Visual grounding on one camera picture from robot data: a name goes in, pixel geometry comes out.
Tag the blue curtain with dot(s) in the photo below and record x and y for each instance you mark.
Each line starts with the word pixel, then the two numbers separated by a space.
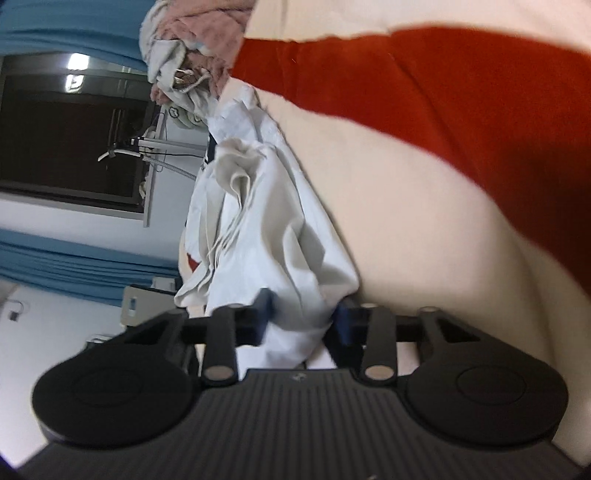
pixel 69 263
pixel 69 37

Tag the white garment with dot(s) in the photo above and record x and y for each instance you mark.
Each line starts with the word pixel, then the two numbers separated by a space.
pixel 277 240

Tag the dark glass sliding door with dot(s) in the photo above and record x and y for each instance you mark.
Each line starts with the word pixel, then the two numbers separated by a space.
pixel 55 138

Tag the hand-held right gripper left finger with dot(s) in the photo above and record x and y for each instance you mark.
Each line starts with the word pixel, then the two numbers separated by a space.
pixel 264 314

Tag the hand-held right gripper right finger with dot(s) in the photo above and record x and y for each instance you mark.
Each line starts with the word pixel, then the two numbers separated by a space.
pixel 341 323

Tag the red and cream blanket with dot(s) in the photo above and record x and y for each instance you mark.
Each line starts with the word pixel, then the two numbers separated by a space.
pixel 415 184

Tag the pink cloth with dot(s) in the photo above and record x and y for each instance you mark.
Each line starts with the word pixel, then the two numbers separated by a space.
pixel 207 23

